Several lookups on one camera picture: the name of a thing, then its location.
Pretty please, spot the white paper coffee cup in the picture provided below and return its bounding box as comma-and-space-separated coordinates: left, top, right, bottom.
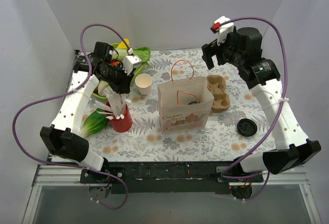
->
135, 73, 153, 97

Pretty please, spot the black plastic cup lid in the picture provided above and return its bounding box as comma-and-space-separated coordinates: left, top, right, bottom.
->
187, 101, 199, 105

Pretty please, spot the kraft paper takeout bag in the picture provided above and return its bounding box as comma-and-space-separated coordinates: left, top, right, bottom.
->
158, 75, 214, 135

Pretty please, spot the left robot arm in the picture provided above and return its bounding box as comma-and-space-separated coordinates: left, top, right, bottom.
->
40, 42, 142, 183

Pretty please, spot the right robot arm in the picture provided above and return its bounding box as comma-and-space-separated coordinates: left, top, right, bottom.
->
202, 23, 321, 182

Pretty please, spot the green vegetable tray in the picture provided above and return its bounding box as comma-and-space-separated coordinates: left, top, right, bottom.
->
89, 42, 146, 98

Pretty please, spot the yellow toy pepper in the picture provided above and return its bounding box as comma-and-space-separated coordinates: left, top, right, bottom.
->
116, 38, 130, 49

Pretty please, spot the brown pulp cup carrier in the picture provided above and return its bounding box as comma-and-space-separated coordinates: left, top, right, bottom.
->
207, 75, 230, 113

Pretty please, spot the toy napa cabbage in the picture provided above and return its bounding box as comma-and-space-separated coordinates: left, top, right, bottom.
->
133, 47, 151, 67

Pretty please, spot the red cup holder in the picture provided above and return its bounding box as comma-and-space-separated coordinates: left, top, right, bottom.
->
106, 105, 133, 133

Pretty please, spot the green toy lettuce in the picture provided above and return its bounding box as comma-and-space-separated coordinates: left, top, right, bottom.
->
80, 108, 108, 138

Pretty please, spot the floral patterned table mat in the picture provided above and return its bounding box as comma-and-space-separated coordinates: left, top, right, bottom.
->
88, 49, 270, 161

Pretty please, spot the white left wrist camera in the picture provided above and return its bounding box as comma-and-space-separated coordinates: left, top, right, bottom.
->
122, 55, 142, 75

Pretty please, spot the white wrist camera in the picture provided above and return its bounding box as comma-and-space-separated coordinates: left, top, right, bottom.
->
122, 55, 142, 75
210, 16, 234, 45

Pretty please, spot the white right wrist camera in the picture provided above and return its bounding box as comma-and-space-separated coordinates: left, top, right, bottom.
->
210, 16, 234, 45

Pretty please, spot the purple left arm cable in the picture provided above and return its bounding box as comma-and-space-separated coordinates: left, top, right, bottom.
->
12, 23, 133, 211

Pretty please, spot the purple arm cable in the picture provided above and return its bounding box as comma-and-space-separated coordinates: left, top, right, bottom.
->
217, 17, 287, 201
12, 23, 133, 211

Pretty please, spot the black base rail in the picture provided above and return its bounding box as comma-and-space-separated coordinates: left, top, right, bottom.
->
79, 161, 265, 195

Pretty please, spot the aluminium frame rail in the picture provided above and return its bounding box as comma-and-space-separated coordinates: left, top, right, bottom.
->
32, 165, 85, 186

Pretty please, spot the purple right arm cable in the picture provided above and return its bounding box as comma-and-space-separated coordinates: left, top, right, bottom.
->
217, 17, 287, 201

